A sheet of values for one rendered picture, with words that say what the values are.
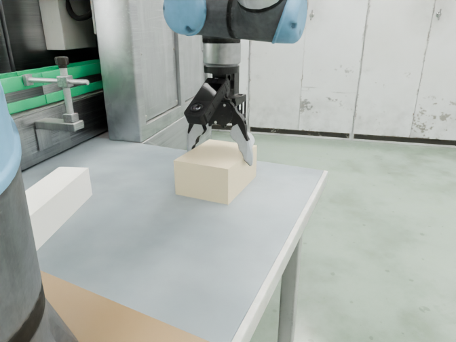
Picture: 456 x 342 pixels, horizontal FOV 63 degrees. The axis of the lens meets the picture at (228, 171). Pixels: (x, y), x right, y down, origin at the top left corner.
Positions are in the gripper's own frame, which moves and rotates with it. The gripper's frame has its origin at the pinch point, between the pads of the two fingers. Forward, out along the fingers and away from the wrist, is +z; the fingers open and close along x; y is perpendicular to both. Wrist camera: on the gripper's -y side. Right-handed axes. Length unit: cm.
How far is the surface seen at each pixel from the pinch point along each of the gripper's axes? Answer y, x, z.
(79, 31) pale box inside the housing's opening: 34, 67, -26
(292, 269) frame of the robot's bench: 11.6, -15.6, 30.3
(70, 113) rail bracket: -3.1, 37.4, -7.8
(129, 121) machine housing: 18.0, 37.1, -1.2
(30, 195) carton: -29.2, 21.1, -0.4
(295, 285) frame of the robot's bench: 11.8, -16.6, 35.2
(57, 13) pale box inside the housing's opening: 25, 67, -31
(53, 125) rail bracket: -5.0, 41.3, -5.0
